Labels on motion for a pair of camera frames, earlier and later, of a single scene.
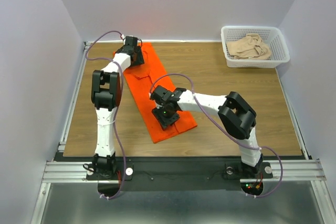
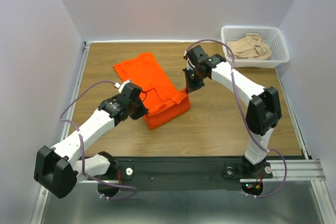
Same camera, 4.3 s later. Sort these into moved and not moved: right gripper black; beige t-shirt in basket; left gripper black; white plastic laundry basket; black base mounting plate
Moved: left gripper black; right gripper black
Not moved: black base mounting plate; white plastic laundry basket; beige t-shirt in basket
